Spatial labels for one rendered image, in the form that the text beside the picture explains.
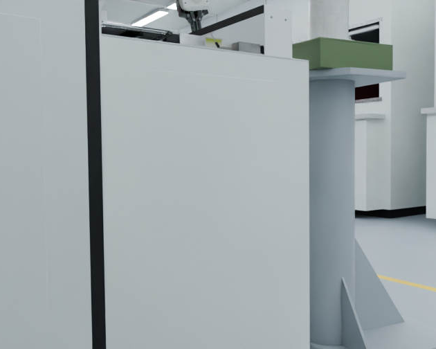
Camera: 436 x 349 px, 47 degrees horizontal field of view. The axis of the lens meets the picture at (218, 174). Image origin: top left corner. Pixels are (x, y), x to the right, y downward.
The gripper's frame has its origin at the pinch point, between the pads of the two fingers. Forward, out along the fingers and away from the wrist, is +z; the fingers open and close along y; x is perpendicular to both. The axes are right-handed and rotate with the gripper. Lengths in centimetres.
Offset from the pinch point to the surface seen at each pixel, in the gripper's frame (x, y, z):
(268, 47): -39.9, -6.6, 12.3
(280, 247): -46, -19, 60
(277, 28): -40.0, -2.7, 7.8
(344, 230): -37, 13, 67
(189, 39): -21.6, -17.4, 5.7
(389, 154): 134, 263, 101
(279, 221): -46, -18, 54
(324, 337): -34, 1, 97
